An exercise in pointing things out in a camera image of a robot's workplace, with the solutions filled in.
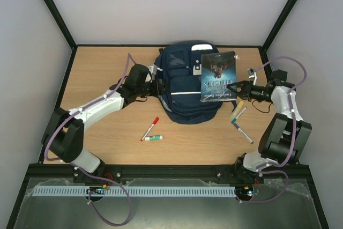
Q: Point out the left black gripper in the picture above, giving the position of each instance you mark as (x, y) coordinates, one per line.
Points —
(158, 89)

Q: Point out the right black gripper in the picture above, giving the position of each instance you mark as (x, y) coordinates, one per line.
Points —
(244, 91)

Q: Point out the dark Wuthering Heights book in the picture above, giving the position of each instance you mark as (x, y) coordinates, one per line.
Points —
(218, 71)

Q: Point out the navy blue student backpack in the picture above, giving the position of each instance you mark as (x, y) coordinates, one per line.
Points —
(175, 66)

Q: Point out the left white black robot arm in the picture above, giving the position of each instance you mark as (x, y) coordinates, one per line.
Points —
(64, 134)

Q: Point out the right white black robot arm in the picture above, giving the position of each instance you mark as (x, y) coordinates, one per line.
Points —
(284, 138)

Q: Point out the yellow highlighter pen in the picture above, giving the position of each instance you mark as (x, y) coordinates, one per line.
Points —
(237, 109)

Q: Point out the red marker pen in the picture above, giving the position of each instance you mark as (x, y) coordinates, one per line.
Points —
(150, 128)

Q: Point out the green capped marker pen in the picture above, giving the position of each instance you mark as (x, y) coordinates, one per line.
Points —
(239, 114)

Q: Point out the purple capped marker pen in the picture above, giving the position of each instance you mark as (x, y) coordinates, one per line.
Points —
(249, 139)

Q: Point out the green white glue stick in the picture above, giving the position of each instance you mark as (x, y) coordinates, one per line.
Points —
(153, 138)

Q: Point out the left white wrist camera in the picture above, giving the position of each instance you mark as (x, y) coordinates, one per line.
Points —
(152, 72)

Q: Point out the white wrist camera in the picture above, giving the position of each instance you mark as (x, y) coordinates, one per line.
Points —
(252, 76)
(152, 72)

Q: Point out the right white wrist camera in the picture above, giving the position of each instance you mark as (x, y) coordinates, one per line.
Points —
(252, 76)

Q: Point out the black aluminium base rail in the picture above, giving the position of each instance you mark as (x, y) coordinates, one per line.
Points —
(222, 174)

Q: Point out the light blue slotted cable duct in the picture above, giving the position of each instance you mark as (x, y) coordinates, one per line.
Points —
(134, 191)

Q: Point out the black frame post right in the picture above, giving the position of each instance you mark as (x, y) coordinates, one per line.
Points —
(279, 23)

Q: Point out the black frame post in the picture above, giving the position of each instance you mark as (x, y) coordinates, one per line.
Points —
(279, 23)
(50, 4)

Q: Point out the black frame post left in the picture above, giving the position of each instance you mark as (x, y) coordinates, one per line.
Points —
(50, 4)

